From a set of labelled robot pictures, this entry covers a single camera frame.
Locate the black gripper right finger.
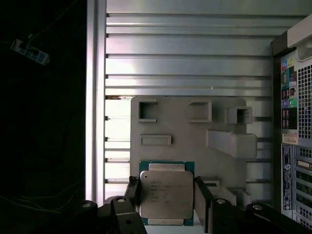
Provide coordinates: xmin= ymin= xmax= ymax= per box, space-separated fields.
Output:
xmin=194 ymin=175 xmax=312 ymax=234

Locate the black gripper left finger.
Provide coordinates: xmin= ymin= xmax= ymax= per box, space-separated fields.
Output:
xmin=48 ymin=175 xmax=147 ymax=234

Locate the silver CPU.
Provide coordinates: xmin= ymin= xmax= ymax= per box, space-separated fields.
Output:
xmin=138 ymin=160 xmax=196 ymax=227

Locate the grey plastic parts rack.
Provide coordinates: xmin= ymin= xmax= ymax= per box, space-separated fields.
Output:
xmin=130 ymin=96 xmax=258 ymax=234

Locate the white blue power strip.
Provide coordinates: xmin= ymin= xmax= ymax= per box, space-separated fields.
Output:
xmin=11 ymin=38 xmax=51 ymax=66

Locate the open grey PC case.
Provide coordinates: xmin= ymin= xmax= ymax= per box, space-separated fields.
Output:
xmin=269 ymin=14 xmax=312 ymax=234

